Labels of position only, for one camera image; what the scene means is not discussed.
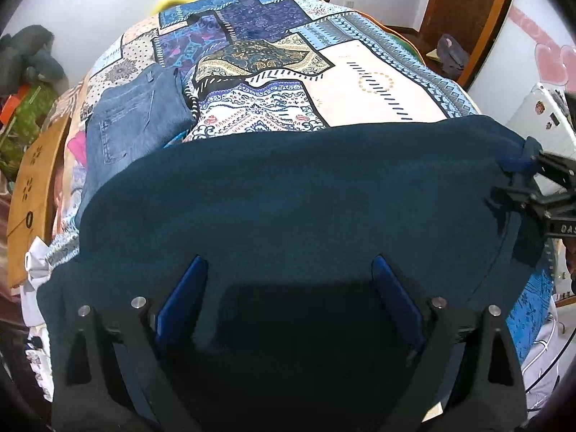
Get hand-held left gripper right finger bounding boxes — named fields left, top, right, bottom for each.
left=371, top=254, right=529, bottom=432

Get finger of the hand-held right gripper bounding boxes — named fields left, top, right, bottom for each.
left=488, top=184, right=547, bottom=217
left=497, top=149, right=576, bottom=190

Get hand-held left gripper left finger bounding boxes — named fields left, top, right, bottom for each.
left=51, top=254, right=210, bottom=432

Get dark teal pants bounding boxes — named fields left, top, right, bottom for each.
left=36, top=114, right=547, bottom=432

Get white plastic cabinet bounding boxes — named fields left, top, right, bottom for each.
left=504, top=82, right=576, bottom=194

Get grey purple bag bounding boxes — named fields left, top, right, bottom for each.
left=436, top=33, right=471, bottom=79

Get brown wooden door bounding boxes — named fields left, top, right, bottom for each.
left=418, top=0, right=520, bottom=91

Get patchwork printed bedspread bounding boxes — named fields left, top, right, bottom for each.
left=45, top=0, right=556, bottom=365

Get carved wooden board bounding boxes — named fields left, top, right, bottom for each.
left=6, top=114, right=73, bottom=289

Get folded blue jeans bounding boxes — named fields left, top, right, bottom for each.
left=74, top=65, right=199, bottom=230

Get green patterned cloth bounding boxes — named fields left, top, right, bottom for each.
left=0, top=83, right=60, bottom=181

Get grey plush toy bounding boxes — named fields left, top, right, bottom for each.
left=0, top=24, right=68, bottom=96

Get yellow round object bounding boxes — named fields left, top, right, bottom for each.
left=155, top=0, right=195, bottom=15

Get pink heart wall decals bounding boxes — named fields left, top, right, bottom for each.
left=508, top=6, right=576, bottom=86

